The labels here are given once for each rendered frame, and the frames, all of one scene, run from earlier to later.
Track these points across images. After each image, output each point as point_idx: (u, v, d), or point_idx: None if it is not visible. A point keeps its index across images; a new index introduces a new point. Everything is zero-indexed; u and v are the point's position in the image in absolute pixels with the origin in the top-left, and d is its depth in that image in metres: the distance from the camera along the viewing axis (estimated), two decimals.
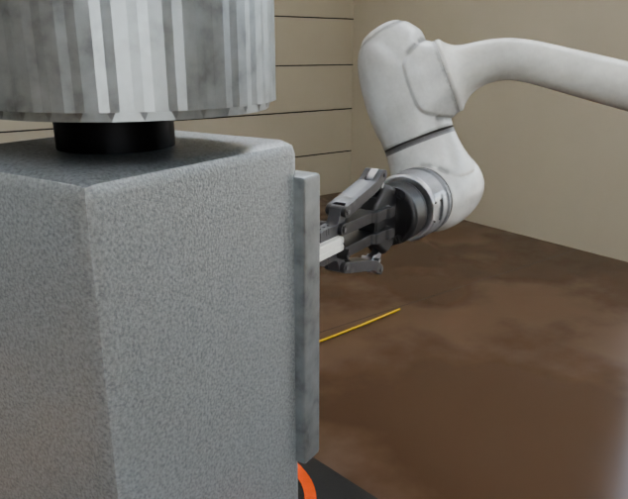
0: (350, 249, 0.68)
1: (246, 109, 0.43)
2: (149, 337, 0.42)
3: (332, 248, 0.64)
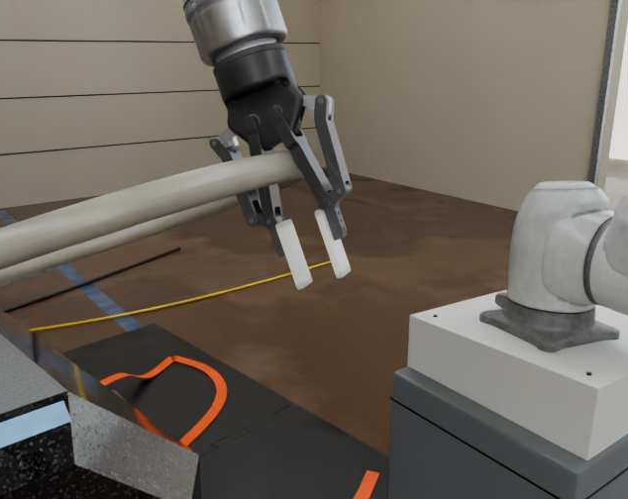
0: (277, 205, 0.65)
1: None
2: None
3: None
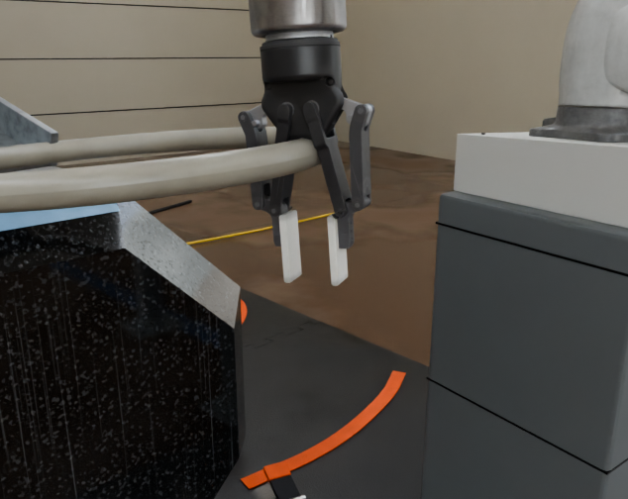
0: (287, 194, 0.65)
1: None
2: None
3: None
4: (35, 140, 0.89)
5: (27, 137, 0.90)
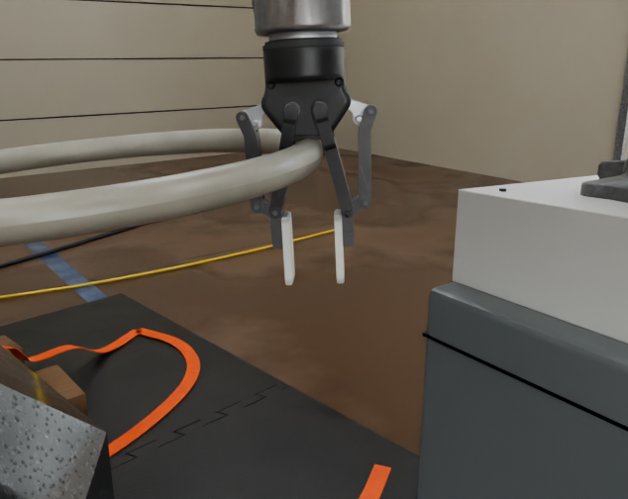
0: None
1: None
2: None
3: None
4: None
5: None
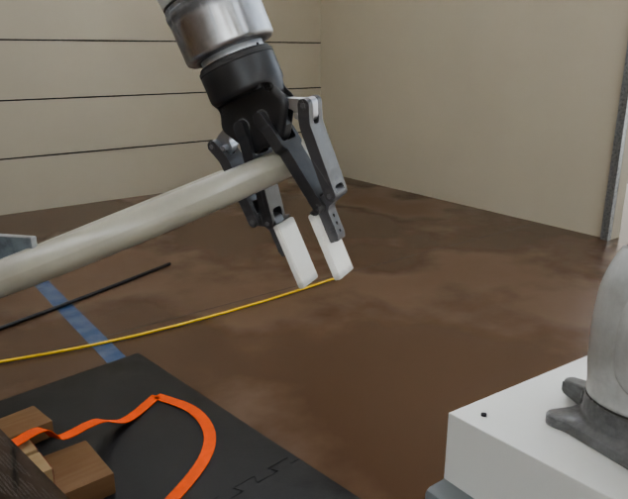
0: (278, 203, 0.65)
1: None
2: None
3: None
4: (10, 252, 0.90)
5: None
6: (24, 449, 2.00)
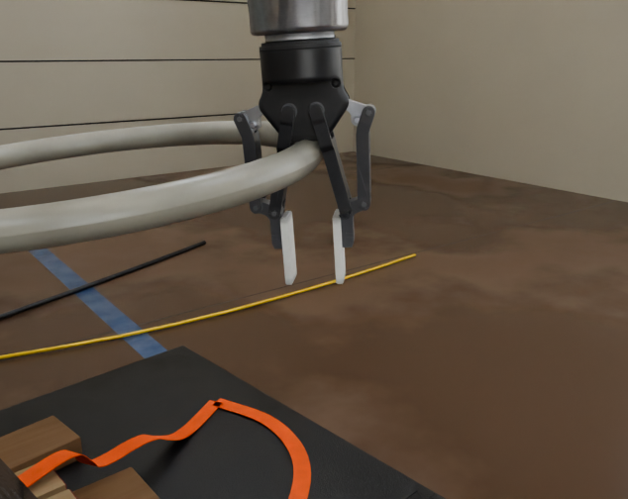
0: None
1: None
2: None
3: None
4: None
5: None
6: (46, 485, 1.33)
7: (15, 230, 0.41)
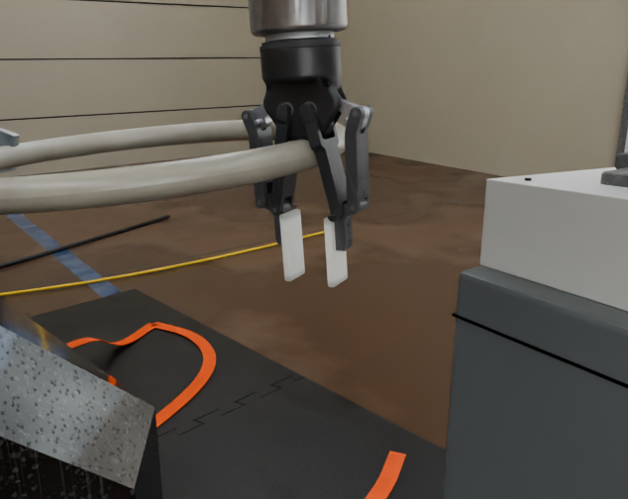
0: (291, 192, 0.65)
1: None
2: None
3: None
4: None
5: None
6: None
7: None
